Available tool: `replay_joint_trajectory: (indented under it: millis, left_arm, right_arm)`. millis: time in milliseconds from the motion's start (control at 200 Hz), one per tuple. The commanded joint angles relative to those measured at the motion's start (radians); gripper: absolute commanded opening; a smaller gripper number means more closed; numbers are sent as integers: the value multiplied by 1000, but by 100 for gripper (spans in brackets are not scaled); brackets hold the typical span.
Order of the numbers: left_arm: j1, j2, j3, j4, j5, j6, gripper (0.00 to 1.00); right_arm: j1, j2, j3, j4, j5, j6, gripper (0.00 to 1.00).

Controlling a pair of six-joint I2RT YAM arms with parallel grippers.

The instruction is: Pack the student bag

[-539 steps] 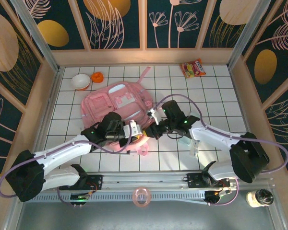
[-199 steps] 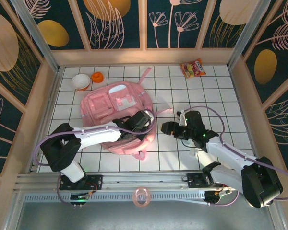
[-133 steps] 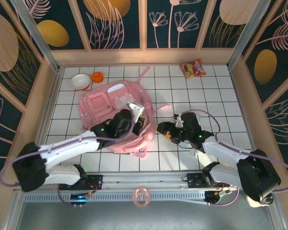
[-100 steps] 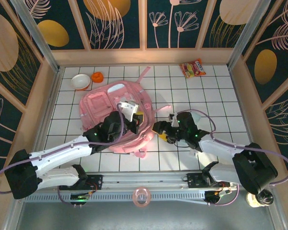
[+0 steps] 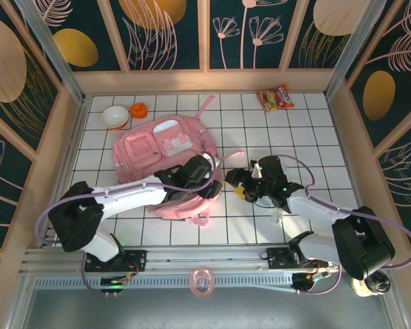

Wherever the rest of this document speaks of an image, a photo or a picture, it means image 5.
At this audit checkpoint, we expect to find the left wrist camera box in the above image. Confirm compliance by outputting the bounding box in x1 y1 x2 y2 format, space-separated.
199 152 223 173

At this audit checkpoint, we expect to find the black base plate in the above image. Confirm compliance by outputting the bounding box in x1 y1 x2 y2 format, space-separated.
84 249 148 273
260 246 329 271

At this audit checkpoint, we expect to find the orange snack packet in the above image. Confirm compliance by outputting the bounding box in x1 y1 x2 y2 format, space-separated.
256 84 295 113

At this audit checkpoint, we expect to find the black controller board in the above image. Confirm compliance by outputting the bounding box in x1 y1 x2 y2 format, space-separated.
292 270 332 295
100 276 127 295

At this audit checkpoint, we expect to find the grey slotted cable duct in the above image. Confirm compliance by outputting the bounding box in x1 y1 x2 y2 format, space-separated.
32 276 295 292

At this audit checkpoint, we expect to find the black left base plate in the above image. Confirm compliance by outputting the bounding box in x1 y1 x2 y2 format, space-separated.
84 249 148 273

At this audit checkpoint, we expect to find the aluminium frame post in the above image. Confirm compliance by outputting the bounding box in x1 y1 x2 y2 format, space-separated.
15 0 87 103
324 0 387 101

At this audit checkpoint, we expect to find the white jar black lid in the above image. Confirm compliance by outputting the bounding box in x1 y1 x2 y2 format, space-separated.
351 272 392 297

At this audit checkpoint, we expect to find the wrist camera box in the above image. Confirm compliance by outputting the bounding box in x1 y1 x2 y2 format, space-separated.
199 152 223 173
248 159 262 180

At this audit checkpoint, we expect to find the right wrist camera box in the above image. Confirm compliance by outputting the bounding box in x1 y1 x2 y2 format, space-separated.
248 159 262 180

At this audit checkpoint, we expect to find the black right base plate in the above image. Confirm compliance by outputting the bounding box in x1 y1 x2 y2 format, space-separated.
260 246 329 271

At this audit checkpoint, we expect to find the pink school backpack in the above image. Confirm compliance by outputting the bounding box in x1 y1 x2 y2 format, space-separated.
112 95 247 227

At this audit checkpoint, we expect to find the white and orange bowl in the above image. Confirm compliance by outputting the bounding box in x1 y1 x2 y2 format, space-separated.
101 105 130 130

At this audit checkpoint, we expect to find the orange crumpled ball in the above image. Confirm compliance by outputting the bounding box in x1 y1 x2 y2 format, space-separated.
129 101 149 119

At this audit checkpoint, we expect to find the pink tape roll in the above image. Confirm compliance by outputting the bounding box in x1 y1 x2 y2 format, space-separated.
188 267 216 297

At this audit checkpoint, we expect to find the aluminium mounting rail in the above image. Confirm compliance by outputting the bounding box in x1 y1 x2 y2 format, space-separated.
19 242 388 275

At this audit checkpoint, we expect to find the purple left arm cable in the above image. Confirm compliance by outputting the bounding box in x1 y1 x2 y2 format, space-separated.
36 150 223 296

